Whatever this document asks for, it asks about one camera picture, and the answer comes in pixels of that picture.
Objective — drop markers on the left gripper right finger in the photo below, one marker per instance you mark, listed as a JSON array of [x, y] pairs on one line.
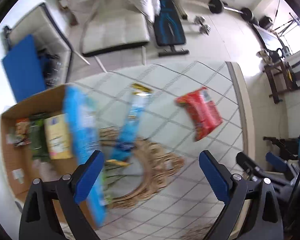
[[263, 219]]

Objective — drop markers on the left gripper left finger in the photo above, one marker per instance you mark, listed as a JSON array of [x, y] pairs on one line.
[[39, 219]]

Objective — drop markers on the green snack bag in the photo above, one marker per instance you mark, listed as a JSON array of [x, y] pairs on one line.
[[36, 134]]

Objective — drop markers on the orange cartoon snack bag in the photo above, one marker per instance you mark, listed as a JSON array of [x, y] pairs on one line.
[[21, 132]]

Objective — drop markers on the red snack bag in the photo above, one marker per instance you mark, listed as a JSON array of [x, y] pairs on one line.
[[202, 110]]

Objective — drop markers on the yellow Vinda tissue pack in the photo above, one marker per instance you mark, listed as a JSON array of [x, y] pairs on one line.
[[58, 137]]

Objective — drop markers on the blue wipes pack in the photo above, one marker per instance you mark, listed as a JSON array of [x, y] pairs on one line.
[[80, 115]]

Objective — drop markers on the brown cardboard box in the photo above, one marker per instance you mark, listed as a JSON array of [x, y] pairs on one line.
[[18, 162]]

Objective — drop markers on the dark wooden chair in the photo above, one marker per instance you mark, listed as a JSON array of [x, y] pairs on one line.
[[284, 69]]

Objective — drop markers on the patterned tablecloth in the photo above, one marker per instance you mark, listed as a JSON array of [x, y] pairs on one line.
[[185, 208]]

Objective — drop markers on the blue foam board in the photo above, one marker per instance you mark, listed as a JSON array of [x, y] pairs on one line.
[[23, 69]]

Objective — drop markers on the white chair at left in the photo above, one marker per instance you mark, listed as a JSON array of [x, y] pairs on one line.
[[46, 34]]

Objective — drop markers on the black floor barbell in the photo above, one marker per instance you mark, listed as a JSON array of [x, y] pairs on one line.
[[218, 6]]

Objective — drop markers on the blue black weight bench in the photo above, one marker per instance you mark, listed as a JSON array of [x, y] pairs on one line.
[[168, 30]]

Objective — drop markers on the white cushioned chair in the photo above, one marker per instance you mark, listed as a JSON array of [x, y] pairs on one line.
[[109, 25]]

